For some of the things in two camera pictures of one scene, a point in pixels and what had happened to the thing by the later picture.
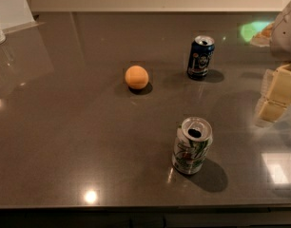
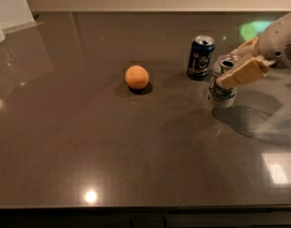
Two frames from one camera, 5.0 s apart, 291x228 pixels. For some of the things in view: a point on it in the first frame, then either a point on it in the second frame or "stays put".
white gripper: [285, 35] → [276, 44]
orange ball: [136, 77] stays put
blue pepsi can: [202, 50] stays put
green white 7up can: [191, 142] → [221, 96]
